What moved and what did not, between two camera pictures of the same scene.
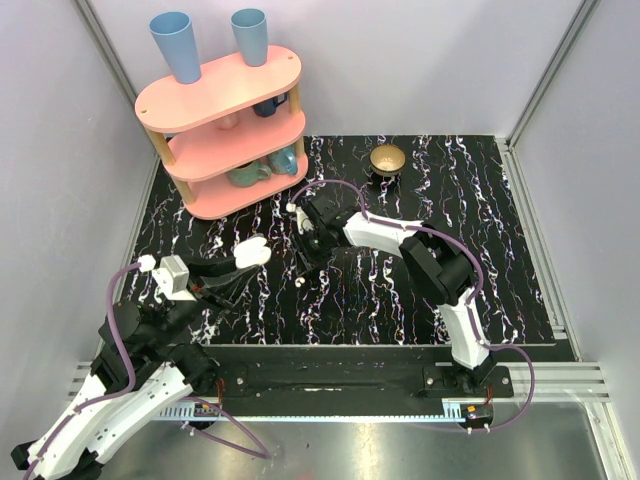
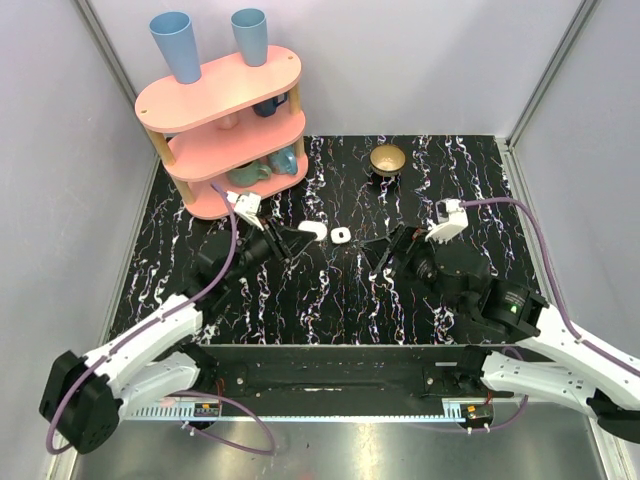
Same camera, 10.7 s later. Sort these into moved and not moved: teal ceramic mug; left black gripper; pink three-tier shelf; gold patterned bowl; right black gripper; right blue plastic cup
Moved: right black gripper; left black gripper
Not moved: right blue plastic cup; pink three-tier shelf; gold patterned bowl; teal ceramic mug
